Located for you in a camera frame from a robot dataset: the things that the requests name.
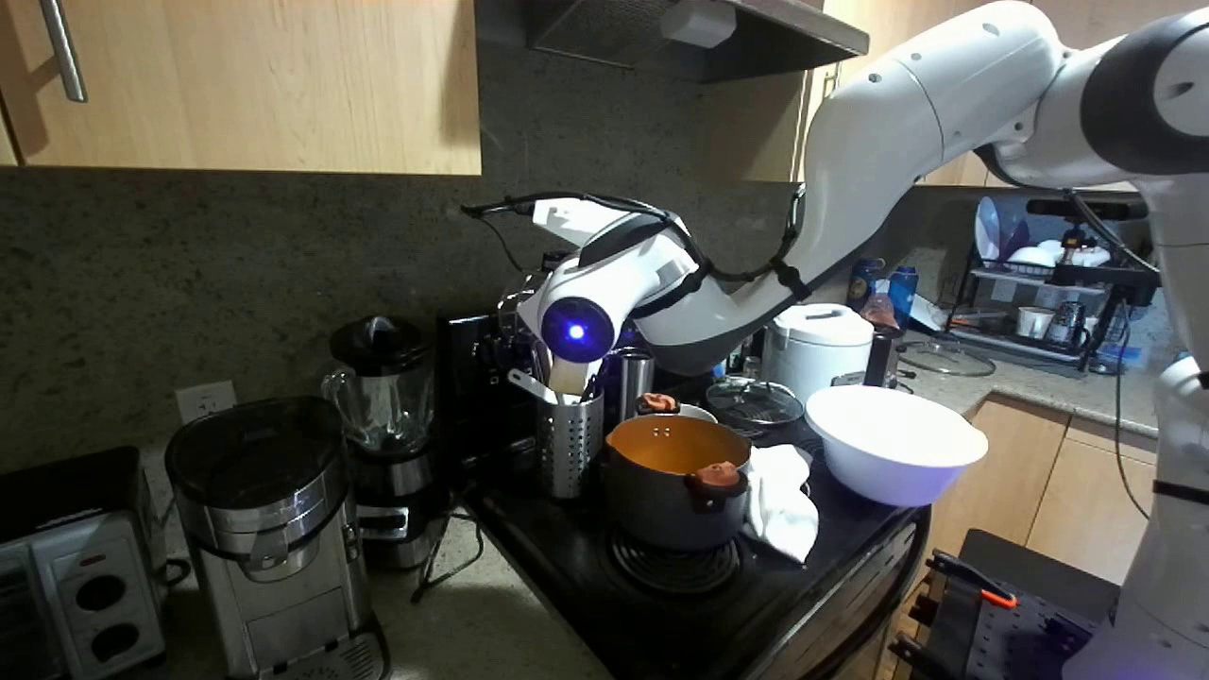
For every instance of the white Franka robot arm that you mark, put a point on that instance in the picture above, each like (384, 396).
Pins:
(931, 99)

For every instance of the metal utensil rack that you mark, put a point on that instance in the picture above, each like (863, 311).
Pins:
(567, 439)

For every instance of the black electric stove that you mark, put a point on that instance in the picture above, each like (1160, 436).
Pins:
(704, 616)

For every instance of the black dish rack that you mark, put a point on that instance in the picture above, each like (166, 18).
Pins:
(1005, 337)

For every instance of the white plastic spatula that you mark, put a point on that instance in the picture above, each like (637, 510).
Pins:
(574, 379)

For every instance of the stainless steel tumbler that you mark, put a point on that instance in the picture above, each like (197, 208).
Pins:
(629, 388)

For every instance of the white plastic ladle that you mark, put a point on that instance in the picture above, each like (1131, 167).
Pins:
(530, 388)

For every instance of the dark pot orange interior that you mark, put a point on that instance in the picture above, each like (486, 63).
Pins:
(665, 484)

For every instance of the white rice cooker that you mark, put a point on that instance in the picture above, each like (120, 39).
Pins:
(816, 347)

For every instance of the white cloth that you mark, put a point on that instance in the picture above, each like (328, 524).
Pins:
(781, 503)

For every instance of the black steel blender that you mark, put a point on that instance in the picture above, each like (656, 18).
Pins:
(380, 428)

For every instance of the dark slim bottle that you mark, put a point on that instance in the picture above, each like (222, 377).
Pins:
(877, 362)

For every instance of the blue bottle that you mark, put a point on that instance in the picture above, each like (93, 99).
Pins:
(902, 291)

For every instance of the large white bowl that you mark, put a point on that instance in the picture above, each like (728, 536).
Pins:
(892, 439)

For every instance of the white hood light cover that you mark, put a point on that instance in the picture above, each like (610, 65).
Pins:
(691, 19)

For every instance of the dark range hood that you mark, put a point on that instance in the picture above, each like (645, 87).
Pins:
(757, 39)

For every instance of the stainless steel coffee maker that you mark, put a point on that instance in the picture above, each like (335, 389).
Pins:
(267, 530)

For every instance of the blue plate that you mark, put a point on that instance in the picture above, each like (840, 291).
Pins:
(996, 231)

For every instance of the light wood upper cabinet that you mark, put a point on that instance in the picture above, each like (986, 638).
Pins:
(252, 87)

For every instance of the wooden base cabinet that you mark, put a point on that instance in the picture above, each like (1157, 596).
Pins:
(1072, 476)

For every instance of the black tool case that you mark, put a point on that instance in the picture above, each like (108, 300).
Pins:
(1005, 630)

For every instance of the white toaster oven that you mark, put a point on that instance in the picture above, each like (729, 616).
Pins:
(77, 591)

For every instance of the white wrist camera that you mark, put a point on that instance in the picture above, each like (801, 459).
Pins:
(572, 222)

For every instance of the white wall outlet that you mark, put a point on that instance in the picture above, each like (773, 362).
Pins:
(204, 401)

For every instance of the black stereo camera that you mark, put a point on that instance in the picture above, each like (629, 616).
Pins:
(1081, 208)

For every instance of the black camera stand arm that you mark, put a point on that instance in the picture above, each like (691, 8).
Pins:
(1115, 282)

